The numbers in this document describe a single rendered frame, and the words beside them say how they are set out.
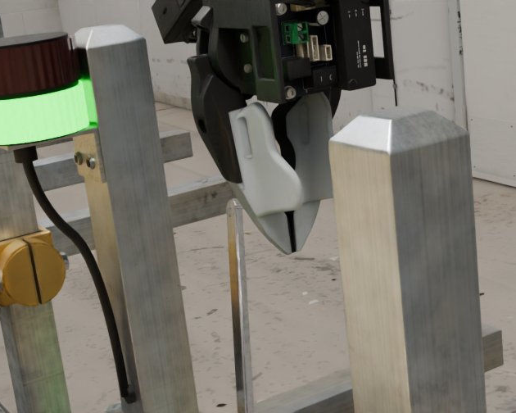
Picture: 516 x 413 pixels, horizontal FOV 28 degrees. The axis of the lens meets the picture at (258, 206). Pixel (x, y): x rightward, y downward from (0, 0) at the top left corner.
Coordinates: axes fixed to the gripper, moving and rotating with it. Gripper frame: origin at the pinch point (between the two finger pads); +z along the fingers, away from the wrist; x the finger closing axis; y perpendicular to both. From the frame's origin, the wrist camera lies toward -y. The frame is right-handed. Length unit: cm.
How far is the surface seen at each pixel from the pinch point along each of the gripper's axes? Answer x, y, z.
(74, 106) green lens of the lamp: -10.9, -0.9, -9.2
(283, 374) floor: 99, -174, 101
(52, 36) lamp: -11.1, -2.0, -12.8
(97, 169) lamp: -9.9, -2.0, -5.5
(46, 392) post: -7.9, -26.7, 17.1
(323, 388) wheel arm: 6.3, -7.4, 14.9
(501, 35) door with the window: 268, -261, 38
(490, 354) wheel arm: 20.7, -5.9, 16.6
